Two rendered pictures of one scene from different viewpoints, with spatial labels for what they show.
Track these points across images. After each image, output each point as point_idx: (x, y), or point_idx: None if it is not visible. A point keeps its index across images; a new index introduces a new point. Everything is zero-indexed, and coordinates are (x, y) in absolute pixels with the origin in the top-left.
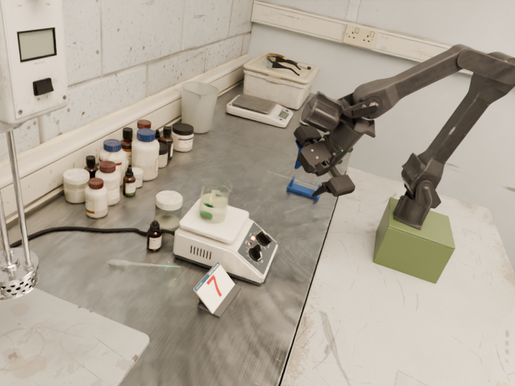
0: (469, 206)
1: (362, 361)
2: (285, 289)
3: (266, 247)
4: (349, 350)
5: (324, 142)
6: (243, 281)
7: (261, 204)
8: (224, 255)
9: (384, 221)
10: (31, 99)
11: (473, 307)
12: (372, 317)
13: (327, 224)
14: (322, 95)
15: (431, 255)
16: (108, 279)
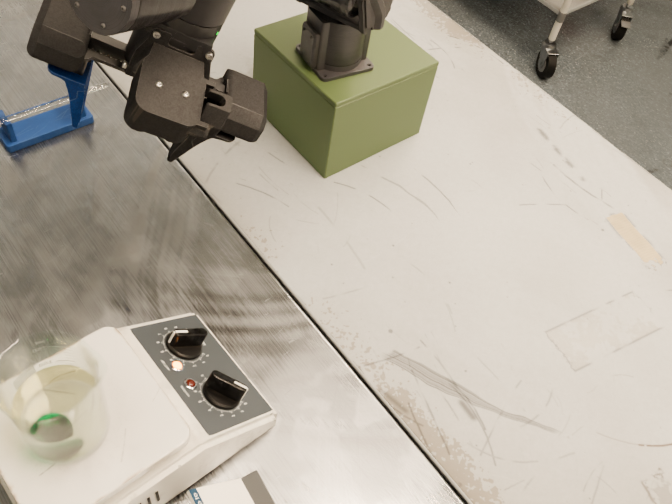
0: None
1: (510, 371)
2: (306, 382)
3: (205, 350)
4: (483, 375)
5: (161, 38)
6: (238, 452)
7: (20, 241)
8: (190, 466)
9: (287, 89)
10: None
11: (483, 128)
12: (438, 283)
13: (181, 168)
14: None
15: (407, 99)
16: None
